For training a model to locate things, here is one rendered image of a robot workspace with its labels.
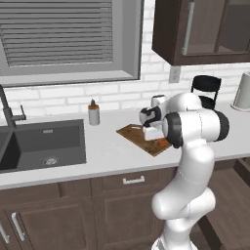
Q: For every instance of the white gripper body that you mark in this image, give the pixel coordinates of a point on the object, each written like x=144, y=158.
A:
x=151, y=133

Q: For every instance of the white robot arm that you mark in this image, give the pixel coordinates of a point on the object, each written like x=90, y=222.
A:
x=192, y=169

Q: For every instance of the brown wooden cutting board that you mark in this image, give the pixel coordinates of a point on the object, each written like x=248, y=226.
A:
x=140, y=138

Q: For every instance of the reddish meat piece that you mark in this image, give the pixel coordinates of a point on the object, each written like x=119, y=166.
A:
x=161, y=143

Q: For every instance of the brown drawer front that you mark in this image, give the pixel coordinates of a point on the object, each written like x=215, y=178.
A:
x=110, y=182

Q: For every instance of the white soap dispenser bottle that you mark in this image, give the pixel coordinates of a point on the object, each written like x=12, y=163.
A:
x=94, y=115

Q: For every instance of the black stand appliance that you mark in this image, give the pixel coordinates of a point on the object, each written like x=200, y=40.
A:
x=205, y=84

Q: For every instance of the brown cupboard door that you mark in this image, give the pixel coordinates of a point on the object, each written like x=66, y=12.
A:
x=55, y=224
x=127, y=221

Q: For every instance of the white kettle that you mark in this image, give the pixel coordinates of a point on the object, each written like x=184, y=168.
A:
x=243, y=92

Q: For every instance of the dark grey sink basin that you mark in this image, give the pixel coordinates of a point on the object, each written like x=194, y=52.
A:
x=42, y=146

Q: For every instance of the grey window with blinds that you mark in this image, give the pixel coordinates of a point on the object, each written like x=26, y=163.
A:
x=65, y=39

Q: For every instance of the dark grey tap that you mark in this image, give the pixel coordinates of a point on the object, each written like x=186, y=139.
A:
x=8, y=112

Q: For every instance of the grey wall socket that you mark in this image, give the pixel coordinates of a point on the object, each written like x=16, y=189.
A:
x=174, y=74

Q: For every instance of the dark brown wall cupboard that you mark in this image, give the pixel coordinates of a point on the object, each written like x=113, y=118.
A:
x=208, y=32

